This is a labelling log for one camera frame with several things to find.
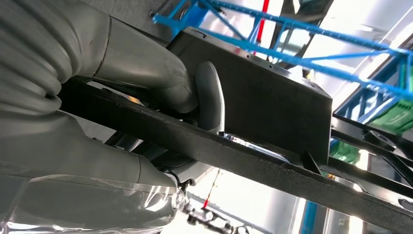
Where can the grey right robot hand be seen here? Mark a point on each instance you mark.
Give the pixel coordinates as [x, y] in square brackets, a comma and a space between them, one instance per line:
[64, 193]

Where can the blue wheeled shelf rack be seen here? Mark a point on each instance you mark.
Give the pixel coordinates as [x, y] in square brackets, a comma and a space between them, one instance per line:
[355, 76]

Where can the green plastic bin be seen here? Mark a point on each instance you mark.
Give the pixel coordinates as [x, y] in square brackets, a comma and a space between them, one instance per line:
[397, 118]

